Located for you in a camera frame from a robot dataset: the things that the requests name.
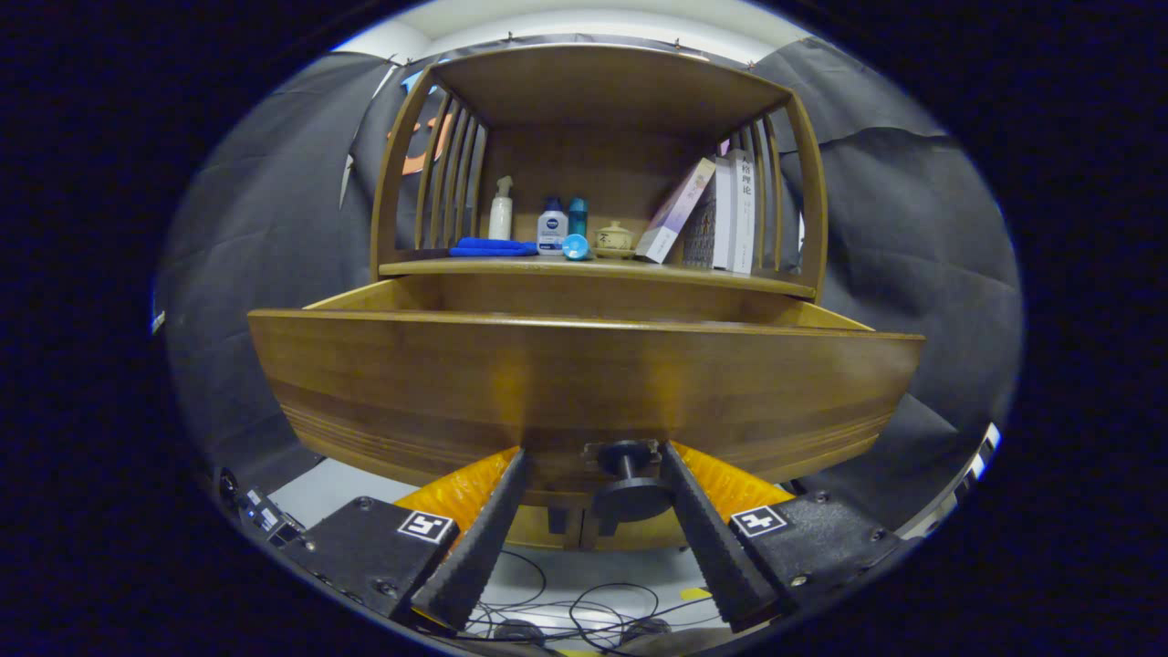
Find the wooden countertop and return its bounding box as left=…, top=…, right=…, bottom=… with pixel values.
left=379, top=255, right=816, bottom=300

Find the plain white book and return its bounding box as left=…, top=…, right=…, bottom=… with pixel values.
left=712, top=157, right=734, bottom=270

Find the white pump bottle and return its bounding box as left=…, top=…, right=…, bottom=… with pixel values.
left=489, top=176, right=514, bottom=242

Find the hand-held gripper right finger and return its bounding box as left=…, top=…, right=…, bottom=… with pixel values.
left=659, top=441, right=913, bottom=632

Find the dark patterned book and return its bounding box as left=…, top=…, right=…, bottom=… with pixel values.
left=684, top=196, right=717, bottom=268

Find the blue folded cloth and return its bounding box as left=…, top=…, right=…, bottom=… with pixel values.
left=449, top=237, right=539, bottom=258

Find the wooden cabinet door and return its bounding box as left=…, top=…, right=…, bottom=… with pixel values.
left=584, top=511, right=690, bottom=553
left=506, top=505, right=585, bottom=551

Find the white bottle with blue cap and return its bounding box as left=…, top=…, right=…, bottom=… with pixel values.
left=537, top=197, right=568, bottom=255

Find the white book with black characters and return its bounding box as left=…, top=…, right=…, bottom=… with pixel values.
left=728, top=149, right=758, bottom=275

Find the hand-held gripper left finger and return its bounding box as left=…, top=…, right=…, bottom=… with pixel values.
left=290, top=447, right=532, bottom=632

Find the black equipment box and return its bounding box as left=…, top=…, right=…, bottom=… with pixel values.
left=219, top=470, right=307, bottom=548

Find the black round drawer knob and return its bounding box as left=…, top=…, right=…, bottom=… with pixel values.
left=582, top=440, right=678, bottom=526

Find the brown wooden drawer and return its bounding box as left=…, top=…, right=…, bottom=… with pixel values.
left=248, top=274, right=925, bottom=498

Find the brown wooden cabinet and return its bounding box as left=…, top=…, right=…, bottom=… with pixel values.
left=370, top=44, right=829, bottom=553

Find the purple and white book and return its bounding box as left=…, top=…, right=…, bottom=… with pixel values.
left=634, top=158, right=717, bottom=265

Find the tangle of black cables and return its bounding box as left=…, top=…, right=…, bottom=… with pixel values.
left=461, top=547, right=722, bottom=653

